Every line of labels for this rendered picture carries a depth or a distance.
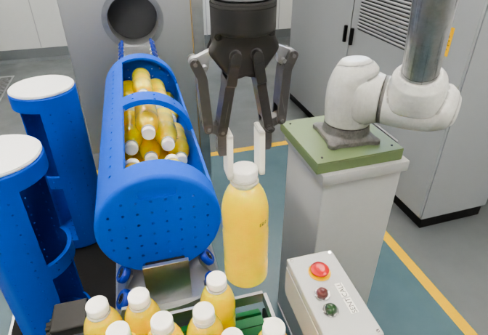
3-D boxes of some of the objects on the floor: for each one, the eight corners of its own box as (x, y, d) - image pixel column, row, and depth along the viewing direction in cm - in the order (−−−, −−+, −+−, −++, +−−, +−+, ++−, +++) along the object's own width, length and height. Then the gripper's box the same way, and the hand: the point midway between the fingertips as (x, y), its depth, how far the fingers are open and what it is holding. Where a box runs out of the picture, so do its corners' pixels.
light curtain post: (211, 197, 273) (195, -86, 184) (213, 202, 268) (197, -86, 179) (202, 198, 272) (183, -86, 183) (204, 203, 267) (184, -86, 178)
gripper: (300, -15, 47) (289, 150, 60) (163, -7, 44) (181, 166, 56) (327, -4, 41) (308, 177, 54) (170, 6, 38) (189, 198, 50)
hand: (243, 151), depth 53 cm, fingers closed on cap, 4 cm apart
